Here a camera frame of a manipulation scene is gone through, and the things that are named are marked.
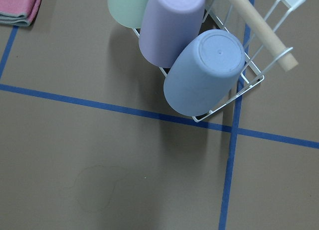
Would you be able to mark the pink folded cloth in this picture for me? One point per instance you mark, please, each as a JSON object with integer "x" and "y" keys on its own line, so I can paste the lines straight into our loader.
{"x": 29, "y": 7}

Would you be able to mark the purple plastic cup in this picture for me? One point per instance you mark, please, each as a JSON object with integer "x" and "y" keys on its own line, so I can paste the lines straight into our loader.
{"x": 168, "y": 26}

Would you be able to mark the green plastic cup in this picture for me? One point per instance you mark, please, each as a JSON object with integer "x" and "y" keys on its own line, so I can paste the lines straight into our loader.
{"x": 128, "y": 13}

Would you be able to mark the grey folded cloth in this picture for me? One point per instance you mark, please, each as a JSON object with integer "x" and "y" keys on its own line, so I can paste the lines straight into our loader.
{"x": 15, "y": 19}

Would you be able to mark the blue plastic cup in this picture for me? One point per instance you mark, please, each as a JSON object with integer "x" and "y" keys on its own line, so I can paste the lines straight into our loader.
{"x": 204, "y": 72}

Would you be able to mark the white wire cup rack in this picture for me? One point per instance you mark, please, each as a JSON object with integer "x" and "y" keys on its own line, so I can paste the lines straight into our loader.
{"x": 254, "y": 41}

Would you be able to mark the wooden rack handle rod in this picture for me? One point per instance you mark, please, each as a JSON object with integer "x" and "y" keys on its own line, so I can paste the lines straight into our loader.
{"x": 259, "y": 26}

